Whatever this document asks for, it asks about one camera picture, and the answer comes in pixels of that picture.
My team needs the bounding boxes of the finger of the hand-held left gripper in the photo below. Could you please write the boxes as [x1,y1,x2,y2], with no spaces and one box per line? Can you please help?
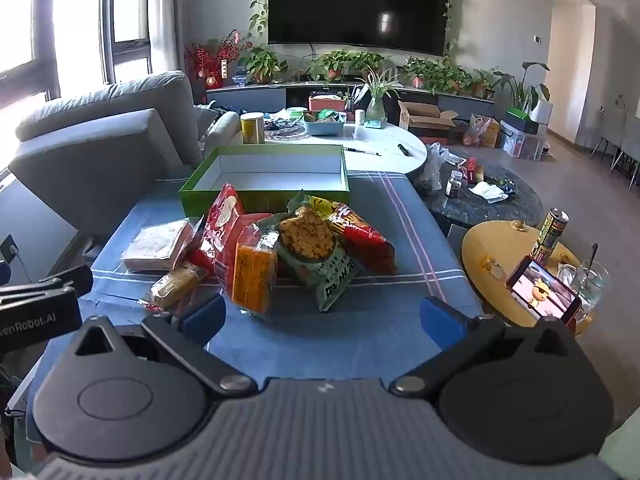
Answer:
[39,263,96,297]

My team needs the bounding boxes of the clear plastic storage box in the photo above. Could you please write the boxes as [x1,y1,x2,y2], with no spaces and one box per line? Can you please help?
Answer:
[500,120,549,161]

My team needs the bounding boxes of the plain red snack packet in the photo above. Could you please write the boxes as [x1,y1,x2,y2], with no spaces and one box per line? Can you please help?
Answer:
[187,212,301,281]

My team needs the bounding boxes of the red white snack bag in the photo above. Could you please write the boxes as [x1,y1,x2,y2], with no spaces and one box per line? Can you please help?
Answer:
[200,183,248,302]

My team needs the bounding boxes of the green cracker snack bag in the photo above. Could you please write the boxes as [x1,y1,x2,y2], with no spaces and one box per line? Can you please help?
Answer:
[272,195,362,312]

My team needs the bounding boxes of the grey plastic bag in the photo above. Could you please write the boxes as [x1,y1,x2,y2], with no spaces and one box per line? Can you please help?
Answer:
[415,142,452,196]

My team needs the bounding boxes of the wall socket with cable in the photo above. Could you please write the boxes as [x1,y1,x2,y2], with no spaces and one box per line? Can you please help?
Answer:
[0,233,31,281]

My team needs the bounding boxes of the white oval coffee table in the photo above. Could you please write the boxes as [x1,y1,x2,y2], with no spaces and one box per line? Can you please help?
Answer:
[200,119,429,177]

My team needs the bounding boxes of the red flower decoration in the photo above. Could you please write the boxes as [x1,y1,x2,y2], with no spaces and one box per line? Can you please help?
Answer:
[184,30,254,90]

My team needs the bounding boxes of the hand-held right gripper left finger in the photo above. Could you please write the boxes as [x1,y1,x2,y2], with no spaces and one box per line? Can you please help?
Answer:
[70,293,259,397]

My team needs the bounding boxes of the red yellow snack bag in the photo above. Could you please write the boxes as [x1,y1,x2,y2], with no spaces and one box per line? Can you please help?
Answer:
[305,195,396,276]

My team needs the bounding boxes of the grey dining chairs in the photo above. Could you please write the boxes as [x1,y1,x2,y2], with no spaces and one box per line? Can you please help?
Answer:
[590,109,640,191]

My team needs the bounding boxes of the smartphone with red case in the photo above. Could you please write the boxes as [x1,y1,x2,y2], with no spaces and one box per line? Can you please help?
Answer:
[506,255,584,332]

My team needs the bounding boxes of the black flat television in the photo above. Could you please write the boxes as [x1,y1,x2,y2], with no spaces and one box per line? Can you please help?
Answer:
[267,0,451,57]

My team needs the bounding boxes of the yellow biscuit packet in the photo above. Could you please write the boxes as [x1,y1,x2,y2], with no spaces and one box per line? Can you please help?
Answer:
[142,261,210,311]

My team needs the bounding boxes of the yellow tin can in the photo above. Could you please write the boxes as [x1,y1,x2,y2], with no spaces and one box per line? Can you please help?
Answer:
[240,112,266,146]

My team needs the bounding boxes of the metal spoon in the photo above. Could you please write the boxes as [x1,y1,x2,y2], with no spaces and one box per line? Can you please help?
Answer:
[582,243,600,282]

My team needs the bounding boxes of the dark television cabinet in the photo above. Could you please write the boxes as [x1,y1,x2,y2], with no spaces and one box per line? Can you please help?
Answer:
[205,80,497,112]

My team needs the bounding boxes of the large leaf potted plant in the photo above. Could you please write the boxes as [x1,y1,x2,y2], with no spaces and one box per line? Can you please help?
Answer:
[492,62,551,116]

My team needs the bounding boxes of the row of potted green plants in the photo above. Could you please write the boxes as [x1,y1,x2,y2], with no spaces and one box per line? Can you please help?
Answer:
[240,45,498,100]

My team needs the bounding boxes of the white rice cracker packet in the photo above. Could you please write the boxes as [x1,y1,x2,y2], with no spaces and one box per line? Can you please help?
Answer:
[121,218,201,272]

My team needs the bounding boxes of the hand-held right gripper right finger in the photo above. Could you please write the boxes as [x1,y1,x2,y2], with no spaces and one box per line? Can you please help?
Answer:
[389,295,581,397]

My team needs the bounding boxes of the pink box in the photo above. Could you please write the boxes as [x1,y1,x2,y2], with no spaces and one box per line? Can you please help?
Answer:
[308,94,347,113]

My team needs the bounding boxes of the black yellow beverage can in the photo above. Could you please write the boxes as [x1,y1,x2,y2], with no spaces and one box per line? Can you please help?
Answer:
[531,208,570,264]

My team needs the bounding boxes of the pale blue plastic basket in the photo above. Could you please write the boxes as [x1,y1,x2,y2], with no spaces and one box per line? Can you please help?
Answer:
[303,112,347,137]

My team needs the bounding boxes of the window with dark frame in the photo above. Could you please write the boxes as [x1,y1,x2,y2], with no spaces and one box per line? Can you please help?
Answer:
[0,0,154,102]

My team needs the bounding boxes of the orange snack packet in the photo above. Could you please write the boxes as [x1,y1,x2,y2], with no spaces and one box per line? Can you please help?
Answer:
[231,222,279,315]

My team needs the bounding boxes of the green cardboard box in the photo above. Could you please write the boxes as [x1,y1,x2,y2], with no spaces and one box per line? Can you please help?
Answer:
[179,145,351,217]

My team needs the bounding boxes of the orange plastic bag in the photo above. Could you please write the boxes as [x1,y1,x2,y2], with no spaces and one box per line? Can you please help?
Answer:
[462,115,501,149]

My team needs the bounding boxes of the yellow round side table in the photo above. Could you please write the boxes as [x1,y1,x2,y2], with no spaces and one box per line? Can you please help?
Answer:
[461,220,596,336]

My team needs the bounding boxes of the dark marble round table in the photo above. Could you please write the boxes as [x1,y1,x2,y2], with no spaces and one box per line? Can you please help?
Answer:
[415,157,545,234]

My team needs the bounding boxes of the grey sofa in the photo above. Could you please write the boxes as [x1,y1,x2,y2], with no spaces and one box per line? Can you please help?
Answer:
[7,70,242,267]

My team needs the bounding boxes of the spider plant in glass vase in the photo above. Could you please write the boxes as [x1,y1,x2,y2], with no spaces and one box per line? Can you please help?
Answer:
[352,67,402,126]

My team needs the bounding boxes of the white paper bag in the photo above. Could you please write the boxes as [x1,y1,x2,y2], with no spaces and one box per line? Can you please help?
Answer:
[470,181,504,205]

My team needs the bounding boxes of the clear drinking glass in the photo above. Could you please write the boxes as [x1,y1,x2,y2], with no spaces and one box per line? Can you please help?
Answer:
[557,260,611,322]

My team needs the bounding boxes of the open cardboard box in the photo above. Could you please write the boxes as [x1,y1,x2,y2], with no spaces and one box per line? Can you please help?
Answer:
[397,101,459,145]

